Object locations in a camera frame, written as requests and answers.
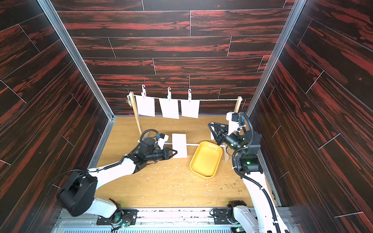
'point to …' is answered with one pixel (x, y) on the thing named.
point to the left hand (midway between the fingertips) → (178, 153)
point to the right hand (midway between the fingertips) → (213, 122)
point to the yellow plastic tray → (206, 159)
